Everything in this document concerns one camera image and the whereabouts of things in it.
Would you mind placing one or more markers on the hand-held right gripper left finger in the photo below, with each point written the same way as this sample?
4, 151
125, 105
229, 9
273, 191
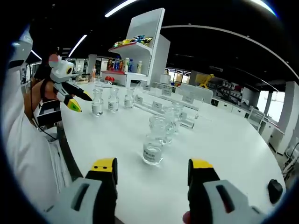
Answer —
93, 198

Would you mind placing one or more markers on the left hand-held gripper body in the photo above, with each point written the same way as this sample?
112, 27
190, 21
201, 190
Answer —
61, 71

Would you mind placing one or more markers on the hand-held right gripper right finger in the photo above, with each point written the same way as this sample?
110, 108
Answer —
210, 200

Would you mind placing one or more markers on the clear glass reagent bottle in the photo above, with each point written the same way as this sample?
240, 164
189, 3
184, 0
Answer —
97, 108
180, 112
153, 154

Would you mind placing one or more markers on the clear acrylic reagent rack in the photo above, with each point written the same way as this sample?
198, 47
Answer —
161, 99

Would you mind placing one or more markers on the person's left hand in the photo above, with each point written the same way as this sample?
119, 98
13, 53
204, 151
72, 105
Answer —
51, 91

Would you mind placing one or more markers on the person's right hand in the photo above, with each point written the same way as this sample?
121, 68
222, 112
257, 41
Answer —
186, 218

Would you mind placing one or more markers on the black box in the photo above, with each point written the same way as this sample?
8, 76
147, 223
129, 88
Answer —
49, 116

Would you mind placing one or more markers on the short ceiling light strip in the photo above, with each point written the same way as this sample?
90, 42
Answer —
77, 45

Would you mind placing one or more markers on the red round objects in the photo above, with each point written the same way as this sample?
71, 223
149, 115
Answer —
109, 79

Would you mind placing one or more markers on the white worn device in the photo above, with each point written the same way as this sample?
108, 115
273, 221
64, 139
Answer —
23, 46

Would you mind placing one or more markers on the row of drink bottles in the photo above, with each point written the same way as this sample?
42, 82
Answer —
126, 65

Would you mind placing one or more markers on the black rounded object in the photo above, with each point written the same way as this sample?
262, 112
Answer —
275, 191

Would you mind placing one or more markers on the pile of snack packets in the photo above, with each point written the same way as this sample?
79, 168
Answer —
133, 40

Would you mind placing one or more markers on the long ceiling light strip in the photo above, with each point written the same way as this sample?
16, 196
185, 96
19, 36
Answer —
119, 8

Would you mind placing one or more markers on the white cabinet row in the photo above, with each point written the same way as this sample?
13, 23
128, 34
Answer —
268, 130

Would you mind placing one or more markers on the white shelf unit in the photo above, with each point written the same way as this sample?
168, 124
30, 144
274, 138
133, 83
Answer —
158, 53

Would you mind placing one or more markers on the white office chair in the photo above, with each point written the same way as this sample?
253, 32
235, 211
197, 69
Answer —
255, 117

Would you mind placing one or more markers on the white low partition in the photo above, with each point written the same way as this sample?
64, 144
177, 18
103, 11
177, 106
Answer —
201, 92

